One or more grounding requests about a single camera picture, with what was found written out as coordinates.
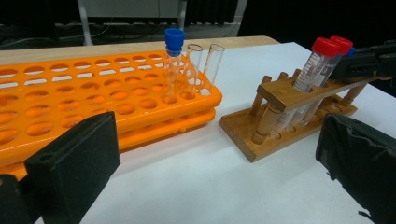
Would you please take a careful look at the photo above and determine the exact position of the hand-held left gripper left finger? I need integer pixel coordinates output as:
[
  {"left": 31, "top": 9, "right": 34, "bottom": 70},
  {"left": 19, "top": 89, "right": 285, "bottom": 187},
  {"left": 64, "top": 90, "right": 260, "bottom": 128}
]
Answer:
[{"left": 23, "top": 110, "right": 121, "bottom": 224}]

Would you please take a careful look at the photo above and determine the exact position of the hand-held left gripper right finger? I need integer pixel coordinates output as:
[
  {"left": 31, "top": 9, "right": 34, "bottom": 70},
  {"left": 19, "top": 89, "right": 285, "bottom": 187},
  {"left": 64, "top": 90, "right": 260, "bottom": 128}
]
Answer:
[{"left": 315, "top": 113, "right": 396, "bottom": 224}]

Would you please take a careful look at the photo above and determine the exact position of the orange plastic test tube rack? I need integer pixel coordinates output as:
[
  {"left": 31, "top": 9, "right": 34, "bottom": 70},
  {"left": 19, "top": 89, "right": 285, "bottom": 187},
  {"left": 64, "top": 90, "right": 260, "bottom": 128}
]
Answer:
[{"left": 0, "top": 50, "right": 223, "bottom": 181}]

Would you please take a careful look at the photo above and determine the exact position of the wooden test tube rack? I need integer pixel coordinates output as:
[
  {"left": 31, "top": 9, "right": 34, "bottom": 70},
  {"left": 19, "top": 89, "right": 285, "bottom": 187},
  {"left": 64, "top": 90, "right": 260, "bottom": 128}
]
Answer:
[{"left": 219, "top": 70, "right": 375, "bottom": 163}]

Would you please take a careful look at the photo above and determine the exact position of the clear glass test tube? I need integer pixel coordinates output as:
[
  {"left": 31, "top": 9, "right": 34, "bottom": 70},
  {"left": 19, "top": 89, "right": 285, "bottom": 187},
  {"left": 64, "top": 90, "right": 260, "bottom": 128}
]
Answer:
[
  {"left": 181, "top": 43, "right": 204, "bottom": 99},
  {"left": 200, "top": 42, "right": 226, "bottom": 96}
]

